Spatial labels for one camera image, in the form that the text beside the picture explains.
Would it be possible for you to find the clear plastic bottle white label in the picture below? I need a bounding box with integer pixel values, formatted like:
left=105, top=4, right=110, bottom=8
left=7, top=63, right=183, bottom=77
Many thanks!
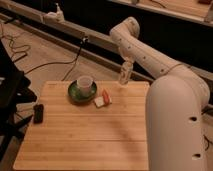
left=119, top=61, right=133, bottom=85

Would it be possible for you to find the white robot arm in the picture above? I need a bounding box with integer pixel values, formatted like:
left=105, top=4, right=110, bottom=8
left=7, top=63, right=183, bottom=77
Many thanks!
left=110, top=17, right=210, bottom=171

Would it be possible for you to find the white paper cup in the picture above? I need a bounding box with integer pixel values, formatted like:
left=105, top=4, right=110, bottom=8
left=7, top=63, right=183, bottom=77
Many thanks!
left=77, top=75, right=93, bottom=96

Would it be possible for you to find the orange and white small carton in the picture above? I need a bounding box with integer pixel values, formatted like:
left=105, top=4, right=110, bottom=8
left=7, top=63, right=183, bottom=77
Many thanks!
left=94, top=90, right=112, bottom=108

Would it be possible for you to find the green plate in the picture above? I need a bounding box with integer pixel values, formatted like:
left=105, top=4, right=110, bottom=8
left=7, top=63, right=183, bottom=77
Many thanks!
left=68, top=81, right=97, bottom=103

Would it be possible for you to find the white object on beam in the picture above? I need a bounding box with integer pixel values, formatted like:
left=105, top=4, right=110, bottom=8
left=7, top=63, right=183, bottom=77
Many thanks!
left=44, top=4, right=65, bottom=22

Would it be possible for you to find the black small device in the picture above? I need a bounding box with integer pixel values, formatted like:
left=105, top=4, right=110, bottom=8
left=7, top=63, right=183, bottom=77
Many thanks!
left=33, top=104, right=44, bottom=124

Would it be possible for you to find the black chair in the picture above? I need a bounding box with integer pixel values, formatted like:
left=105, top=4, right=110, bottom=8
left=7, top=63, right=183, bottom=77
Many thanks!
left=0, top=40, right=37, bottom=161

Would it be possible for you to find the black cable on floor right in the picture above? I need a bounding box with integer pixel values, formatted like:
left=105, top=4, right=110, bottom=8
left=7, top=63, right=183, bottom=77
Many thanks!
left=199, top=103, right=213, bottom=158

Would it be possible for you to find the black cable on floor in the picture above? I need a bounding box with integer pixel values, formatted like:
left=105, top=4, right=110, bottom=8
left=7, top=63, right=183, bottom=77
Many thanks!
left=0, top=23, right=90, bottom=82
left=199, top=103, right=213, bottom=158

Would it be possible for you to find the black cable on floor left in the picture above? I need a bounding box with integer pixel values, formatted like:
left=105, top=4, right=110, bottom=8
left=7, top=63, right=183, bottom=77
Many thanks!
left=0, top=23, right=90, bottom=82

